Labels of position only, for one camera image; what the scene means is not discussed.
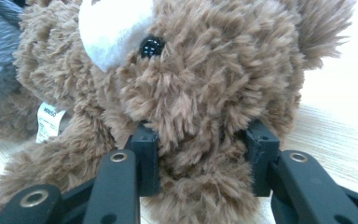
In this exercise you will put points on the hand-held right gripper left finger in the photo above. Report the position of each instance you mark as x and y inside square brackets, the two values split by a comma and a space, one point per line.
[146, 161]

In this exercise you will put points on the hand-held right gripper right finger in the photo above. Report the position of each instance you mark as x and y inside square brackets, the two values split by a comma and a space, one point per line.
[261, 158]

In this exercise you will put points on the brown teddy bear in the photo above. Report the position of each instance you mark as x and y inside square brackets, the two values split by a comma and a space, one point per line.
[199, 93]

